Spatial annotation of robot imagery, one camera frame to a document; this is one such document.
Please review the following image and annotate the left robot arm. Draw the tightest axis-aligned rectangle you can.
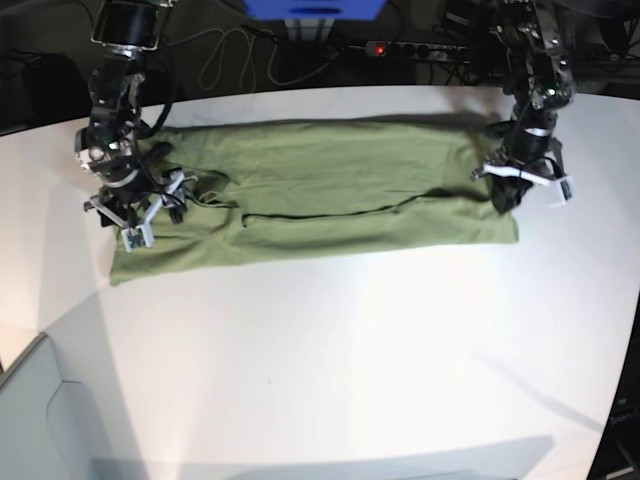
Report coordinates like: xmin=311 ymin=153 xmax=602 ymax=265
xmin=473 ymin=1 xmax=575 ymax=186

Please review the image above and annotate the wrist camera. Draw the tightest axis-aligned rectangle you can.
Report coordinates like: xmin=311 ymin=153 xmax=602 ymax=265
xmin=545 ymin=176 xmax=574 ymax=207
xmin=121 ymin=224 xmax=154 ymax=253

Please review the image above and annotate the black power strip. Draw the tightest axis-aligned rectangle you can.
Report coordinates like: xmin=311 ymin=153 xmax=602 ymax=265
xmin=364 ymin=41 xmax=469 ymax=64

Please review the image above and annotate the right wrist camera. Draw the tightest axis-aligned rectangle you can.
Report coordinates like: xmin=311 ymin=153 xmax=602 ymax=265
xmin=121 ymin=224 xmax=154 ymax=253

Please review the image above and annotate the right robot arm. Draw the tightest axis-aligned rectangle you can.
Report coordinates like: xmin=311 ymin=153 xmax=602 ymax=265
xmin=76 ymin=52 xmax=518 ymax=255

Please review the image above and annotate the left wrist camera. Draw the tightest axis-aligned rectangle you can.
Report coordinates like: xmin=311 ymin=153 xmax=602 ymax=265
xmin=545 ymin=176 xmax=574 ymax=207

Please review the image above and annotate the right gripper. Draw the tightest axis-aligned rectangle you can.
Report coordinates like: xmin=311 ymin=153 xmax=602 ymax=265
xmin=83 ymin=167 xmax=195 ymax=230

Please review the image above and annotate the grey panel at corner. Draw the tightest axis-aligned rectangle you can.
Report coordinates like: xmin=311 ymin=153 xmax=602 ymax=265
xmin=1 ymin=334 xmax=98 ymax=479

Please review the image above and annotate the blue box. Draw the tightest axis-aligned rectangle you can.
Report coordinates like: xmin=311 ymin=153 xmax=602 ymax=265
xmin=244 ymin=0 xmax=386 ymax=21

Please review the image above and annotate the green T-shirt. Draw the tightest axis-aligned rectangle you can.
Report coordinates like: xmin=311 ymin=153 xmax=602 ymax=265
xmin=109 ymin=114 xmax=519 ymax=286

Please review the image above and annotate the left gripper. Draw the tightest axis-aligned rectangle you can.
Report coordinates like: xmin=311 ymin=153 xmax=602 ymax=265
xmin=472 ymin=122 xmax=566 ymax=214

